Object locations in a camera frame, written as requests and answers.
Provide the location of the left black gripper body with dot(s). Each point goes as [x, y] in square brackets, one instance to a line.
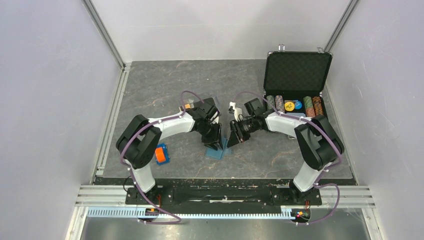
[209, 127]

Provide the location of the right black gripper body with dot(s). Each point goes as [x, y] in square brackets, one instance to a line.
[253, 127]

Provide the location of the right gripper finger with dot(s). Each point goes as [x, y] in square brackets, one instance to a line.
[244, 129]
[233, 138]

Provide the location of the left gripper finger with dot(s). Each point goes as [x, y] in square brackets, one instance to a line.
[219, 141]
[210, 139]

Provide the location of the blue card holder wallet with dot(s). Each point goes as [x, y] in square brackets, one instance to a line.
[220, 153]

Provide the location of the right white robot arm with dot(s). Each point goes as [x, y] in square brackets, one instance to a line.
[318, 142]

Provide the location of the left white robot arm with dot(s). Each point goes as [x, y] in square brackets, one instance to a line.
[138, 142]

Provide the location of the black poker chip case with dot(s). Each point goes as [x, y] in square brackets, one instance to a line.
[295, 75]

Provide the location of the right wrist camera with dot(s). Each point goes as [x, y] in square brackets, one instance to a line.
[236, 113]

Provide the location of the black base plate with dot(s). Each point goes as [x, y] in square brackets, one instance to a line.
[223, 196]

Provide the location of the white slotted cable duct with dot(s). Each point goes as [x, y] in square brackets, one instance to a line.
[151, 214]

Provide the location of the right aluminium frame post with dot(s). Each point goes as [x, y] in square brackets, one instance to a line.
[345, 17]

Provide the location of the aluminium frame post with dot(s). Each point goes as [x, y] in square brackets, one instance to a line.
[345, 17]
[96, 18]

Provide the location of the left aluminium frame post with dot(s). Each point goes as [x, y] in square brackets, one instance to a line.
[96, 18]

